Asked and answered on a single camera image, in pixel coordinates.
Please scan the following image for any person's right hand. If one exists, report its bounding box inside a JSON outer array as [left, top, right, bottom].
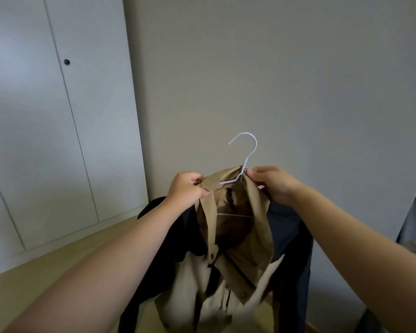
[[246, 166, 305, 205]]

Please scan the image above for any person's left hand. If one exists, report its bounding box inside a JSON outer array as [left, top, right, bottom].
[[166, 171, 210, 211]]

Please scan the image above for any white wire hanger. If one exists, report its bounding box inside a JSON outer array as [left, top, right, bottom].
[[217, 131, 259, 219]]

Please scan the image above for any tan and black jacket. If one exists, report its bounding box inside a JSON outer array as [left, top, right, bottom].
[[118, 166, 314, 333]]

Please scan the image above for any white wardrobe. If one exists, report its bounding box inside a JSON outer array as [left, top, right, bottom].
[[0, 0, 150, 278]]

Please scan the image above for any person's left forearm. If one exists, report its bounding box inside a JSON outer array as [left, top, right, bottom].
[[7, 201, 188, 333]]

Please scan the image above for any person's right forearm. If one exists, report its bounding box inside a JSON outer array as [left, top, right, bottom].
[[291, 187, 416, 333]]

